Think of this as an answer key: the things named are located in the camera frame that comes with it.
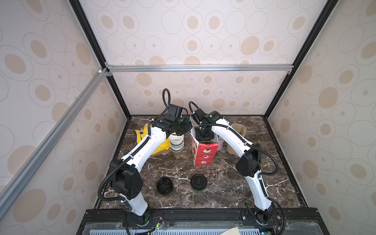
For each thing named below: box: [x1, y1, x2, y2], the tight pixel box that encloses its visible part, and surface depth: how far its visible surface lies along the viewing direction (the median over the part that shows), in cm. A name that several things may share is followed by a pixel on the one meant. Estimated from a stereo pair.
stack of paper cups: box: [169, 131, 185, 158], surface depth 87 cm
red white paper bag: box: [188, 127, 219, 166], surface depth 79 cm
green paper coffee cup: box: [192, 188, 206, 195], surface depth 76 cm
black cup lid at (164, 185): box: [156, 176, 174, 196], surface depth 82 cm
